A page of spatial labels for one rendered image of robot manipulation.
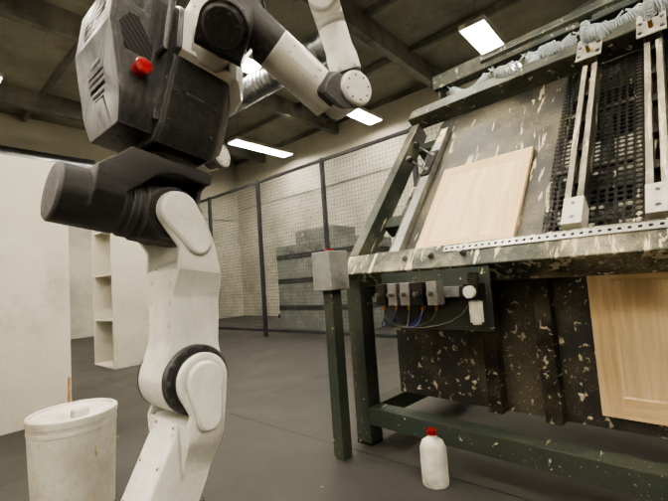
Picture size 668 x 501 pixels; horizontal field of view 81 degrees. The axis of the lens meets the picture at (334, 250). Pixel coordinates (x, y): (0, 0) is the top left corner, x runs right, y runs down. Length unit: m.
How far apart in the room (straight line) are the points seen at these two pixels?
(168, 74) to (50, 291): 2.52
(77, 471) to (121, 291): 3.35
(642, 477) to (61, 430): 1.87
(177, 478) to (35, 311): 2.44
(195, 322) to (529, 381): 1.38
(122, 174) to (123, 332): 4.23
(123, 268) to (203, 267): 4.16
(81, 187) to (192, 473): 0.60
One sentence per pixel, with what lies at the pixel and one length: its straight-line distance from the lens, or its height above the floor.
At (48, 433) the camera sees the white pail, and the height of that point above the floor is 0.33.
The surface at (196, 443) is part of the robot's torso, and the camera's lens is 0.91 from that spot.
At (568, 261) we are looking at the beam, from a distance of 1.48.
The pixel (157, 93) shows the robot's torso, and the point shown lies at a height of 1.19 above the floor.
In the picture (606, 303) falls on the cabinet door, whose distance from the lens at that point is 1.70.
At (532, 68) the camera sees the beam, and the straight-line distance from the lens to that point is 2.47.
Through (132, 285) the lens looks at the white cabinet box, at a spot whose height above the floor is 0.89.
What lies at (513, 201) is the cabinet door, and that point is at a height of 1.07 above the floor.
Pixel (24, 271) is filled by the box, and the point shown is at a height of 0.99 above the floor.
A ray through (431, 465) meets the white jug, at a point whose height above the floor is 0.09.
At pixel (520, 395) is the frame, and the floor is 0.27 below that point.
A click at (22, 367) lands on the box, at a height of 0.39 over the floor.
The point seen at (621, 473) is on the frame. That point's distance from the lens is 1.61.
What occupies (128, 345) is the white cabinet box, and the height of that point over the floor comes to 0.23.
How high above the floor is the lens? 0.80
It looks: 4 degrees up
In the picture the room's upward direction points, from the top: 4 degrees counter-clockwise
